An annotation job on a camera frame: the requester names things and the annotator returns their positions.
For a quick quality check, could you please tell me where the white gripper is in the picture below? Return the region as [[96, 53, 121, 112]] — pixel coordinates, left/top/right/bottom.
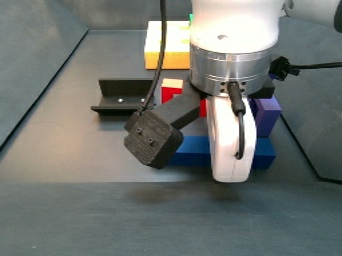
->
[[206, 97, 256, 183]]

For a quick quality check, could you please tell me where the blue long block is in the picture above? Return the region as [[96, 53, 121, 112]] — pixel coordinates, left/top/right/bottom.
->
[[168, 136, 276, 169]]

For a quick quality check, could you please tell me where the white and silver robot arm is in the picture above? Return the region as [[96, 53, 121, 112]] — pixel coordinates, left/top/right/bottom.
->
[[190, 0, 342, 183]]

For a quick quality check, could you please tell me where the yellow slotted board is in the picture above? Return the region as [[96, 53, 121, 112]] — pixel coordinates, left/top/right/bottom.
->
[[144, 21, 190, 70]]

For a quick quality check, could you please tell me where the purple block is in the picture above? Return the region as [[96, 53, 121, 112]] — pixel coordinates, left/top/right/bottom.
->
[[250, 97, 282, 137]]

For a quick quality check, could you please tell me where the red cross-shaped block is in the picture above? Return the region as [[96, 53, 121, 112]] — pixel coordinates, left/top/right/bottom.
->
[[161, 78, 207, 117]]

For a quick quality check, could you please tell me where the green long block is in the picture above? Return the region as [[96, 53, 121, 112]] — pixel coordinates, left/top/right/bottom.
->
[[188, 13, 194, 25]]

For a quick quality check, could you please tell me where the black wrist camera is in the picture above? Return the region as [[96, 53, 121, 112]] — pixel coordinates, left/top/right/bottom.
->
[[124, 81, 203, 169]]

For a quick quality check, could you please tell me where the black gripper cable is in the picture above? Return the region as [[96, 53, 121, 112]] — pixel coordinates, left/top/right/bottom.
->
[[227, 81, 247, 160]]

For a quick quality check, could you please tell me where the black camera cable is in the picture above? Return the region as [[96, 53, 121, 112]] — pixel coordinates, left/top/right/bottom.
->
[[136, 0, 168, 116]]

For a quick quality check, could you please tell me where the black angle bracket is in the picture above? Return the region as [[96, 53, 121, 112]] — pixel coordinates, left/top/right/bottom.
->
[[91, 78, 152, 115]]

